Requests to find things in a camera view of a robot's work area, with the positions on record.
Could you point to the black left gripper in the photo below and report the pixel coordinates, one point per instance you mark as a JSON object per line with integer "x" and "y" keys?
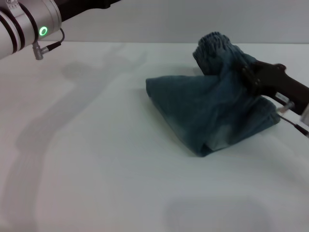
{"x": 79, "y": 8}

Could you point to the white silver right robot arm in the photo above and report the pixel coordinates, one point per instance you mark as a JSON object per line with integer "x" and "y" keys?
{"x": 304, "y": 120}

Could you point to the blue denim shorts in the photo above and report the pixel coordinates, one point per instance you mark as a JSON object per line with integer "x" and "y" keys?
{"x": 193, "y": 104}

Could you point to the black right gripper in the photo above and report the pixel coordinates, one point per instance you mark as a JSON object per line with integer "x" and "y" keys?
{"x": 285, "y": 84}

